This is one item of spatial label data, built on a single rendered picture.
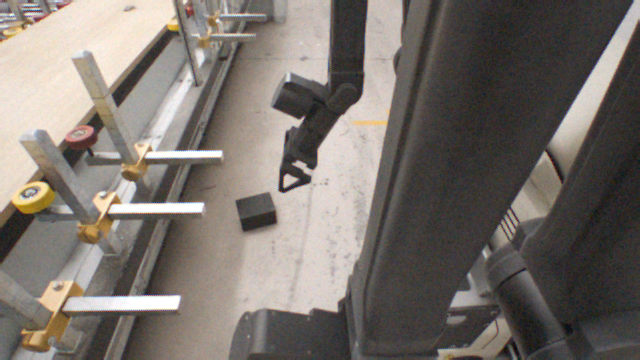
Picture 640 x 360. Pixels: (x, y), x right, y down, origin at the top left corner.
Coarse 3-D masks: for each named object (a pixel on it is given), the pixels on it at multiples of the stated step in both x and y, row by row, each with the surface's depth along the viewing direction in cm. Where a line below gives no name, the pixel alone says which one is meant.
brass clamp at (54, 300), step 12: (48, 288) 68; (72, 288) 69; (48, 300) 66; (60, 300) 66; (60, 312) 65; (48, 324) 63; (60, 324) 65; (36, 336) 61; (48, 336) 62; (60, 336) 65; (24, 348) 61; (36, 348) 61; (48, 348) 62
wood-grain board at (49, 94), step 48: (96, 0) 198; (144, 0) 198; (0, 48) 143; (48, 48) 143; (96, 48) 144; (144, 48) 145; (0, 96) 112; (48, 96) 113; (0, 144) 93; (0, 192) 79
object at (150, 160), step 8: (96, 152) 103; (104, 152) 104; (112, 152) 104; (152, 152) 104; (160, 152) 104; (168, 152) 104; (176, 152) 104; (184, 152) 105; (192, 152) 105; (200, 152) 105; (208, 152) 105; (216, 152) 105; (88, 160) 102; (96, 160) 102; (104, 160) 102; (112, 160) 102; (120, 160) 103; (152, 160) 103; (160, 160) 103; (168, 160) 104; (176, 160) 104; (184, 160) 104; (192, 160) 104; (200, 160) 104; (208, 160) 104; (216, 160) 105
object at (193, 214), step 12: (120, 204) 85; (132, 204) 85; (144, 204) 85; (156, 204) 85; (168, 204) 85; (180, 204) 85; (192, 204) 85; (36, 216) 82; (48, 216) 82; (60, 216) 83; (72, 216) 83; (120, 216) 84; (132, 216) 84; (144, 216) 84; (156, 216) 84; (168, 216) 84; (180, 216) 85; (192, 216) 85
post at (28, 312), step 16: (0, 272) 53; (0, 288) 53; (16, 288) 56; (0, 304) 54; (16, 304) 56; (32, 304) 59; (16, 320) 59; (32, 320) 59; (48, 320) 63; (64, 336) 67
